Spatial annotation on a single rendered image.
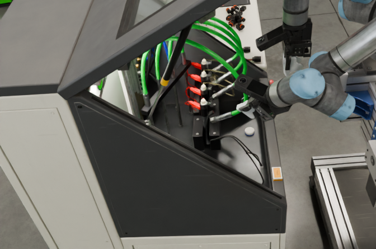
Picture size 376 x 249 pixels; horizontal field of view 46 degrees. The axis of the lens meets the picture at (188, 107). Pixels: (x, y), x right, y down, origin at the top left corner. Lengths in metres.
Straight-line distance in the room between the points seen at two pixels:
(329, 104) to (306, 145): 1.77
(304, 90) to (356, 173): 1.49
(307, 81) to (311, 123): 1.97
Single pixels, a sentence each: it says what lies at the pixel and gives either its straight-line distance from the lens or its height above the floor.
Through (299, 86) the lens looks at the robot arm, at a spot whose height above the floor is 1.43.
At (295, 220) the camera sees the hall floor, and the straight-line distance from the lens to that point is 2.60.
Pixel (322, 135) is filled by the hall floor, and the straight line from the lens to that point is 3.03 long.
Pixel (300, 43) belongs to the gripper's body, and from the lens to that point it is 1.42.
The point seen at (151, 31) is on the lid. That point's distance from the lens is 0.99.
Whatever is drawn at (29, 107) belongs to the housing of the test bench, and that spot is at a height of 1.43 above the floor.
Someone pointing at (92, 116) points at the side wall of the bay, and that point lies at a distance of 1.20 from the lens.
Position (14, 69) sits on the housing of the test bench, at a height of 1.50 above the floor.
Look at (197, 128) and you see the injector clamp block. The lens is 1.67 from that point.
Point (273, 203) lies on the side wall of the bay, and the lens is 1.46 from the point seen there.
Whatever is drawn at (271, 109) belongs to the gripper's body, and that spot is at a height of 1.26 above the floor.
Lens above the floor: 2.15
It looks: 42 degrees down
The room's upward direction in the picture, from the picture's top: 8 degrees counter-clockwise
